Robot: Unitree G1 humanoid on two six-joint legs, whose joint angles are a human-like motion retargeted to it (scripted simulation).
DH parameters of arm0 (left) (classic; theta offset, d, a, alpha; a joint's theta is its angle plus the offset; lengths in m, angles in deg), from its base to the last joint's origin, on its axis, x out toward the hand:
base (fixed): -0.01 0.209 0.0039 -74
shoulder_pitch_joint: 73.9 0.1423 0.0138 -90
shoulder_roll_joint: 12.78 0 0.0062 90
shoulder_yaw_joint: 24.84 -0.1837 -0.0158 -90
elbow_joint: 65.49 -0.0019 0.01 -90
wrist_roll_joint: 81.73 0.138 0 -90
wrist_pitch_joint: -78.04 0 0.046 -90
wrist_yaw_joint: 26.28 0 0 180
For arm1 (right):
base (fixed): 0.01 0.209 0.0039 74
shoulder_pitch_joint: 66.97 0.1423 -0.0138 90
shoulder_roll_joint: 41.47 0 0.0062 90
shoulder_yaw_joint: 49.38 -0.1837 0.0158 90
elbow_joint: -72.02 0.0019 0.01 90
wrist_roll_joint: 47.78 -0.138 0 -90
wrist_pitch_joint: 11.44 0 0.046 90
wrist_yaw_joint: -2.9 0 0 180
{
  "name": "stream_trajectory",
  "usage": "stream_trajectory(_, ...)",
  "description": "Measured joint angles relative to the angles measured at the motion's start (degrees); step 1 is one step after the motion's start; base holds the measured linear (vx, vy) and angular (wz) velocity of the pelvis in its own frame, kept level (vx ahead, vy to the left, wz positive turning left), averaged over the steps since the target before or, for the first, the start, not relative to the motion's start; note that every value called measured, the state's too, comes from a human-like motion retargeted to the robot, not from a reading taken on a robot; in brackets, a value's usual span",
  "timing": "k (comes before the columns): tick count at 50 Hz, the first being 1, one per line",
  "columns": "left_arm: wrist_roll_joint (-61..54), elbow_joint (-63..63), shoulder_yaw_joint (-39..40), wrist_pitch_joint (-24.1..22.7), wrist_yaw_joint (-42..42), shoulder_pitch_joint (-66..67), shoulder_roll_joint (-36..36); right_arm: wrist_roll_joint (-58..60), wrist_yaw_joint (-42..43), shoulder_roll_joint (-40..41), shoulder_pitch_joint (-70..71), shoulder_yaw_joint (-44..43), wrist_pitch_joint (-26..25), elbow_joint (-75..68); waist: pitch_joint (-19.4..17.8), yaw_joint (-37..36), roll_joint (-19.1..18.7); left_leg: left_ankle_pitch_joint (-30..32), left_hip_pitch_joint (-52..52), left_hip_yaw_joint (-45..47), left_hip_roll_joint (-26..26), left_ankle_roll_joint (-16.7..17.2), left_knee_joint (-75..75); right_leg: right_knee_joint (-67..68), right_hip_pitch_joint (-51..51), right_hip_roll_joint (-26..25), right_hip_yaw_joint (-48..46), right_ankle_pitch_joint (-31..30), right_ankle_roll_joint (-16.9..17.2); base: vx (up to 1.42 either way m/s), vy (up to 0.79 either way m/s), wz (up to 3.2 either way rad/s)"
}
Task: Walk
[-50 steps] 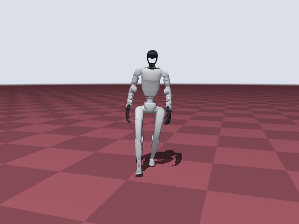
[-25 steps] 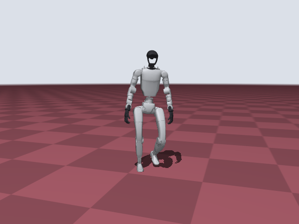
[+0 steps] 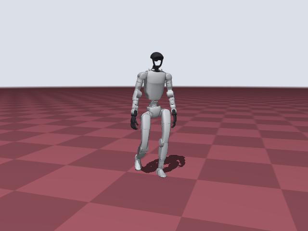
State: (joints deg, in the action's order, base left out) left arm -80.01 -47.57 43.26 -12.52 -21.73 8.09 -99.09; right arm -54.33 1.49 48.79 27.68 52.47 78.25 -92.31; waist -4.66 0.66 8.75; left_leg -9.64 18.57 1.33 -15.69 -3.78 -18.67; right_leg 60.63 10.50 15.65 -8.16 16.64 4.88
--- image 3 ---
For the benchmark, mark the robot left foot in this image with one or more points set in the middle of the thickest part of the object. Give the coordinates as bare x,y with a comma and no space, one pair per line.
161,173

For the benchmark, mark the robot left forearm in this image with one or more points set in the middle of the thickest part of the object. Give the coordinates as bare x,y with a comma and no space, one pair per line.
172,103

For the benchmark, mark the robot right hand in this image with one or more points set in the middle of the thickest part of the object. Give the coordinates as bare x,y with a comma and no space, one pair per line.
133,120

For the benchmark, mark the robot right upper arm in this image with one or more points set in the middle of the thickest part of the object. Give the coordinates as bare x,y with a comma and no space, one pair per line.
140,77

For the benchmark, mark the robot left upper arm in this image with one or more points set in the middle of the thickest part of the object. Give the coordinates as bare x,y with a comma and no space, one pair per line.
169,85

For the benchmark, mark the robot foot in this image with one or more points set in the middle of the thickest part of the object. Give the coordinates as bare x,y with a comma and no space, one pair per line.
161,173
137,164

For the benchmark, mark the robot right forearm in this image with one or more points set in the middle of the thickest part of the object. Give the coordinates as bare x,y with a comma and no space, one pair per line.
135,102

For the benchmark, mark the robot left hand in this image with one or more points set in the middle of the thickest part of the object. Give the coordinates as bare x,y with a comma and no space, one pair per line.
175,118

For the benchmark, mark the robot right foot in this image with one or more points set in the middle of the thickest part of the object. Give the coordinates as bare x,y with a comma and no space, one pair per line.
137,164

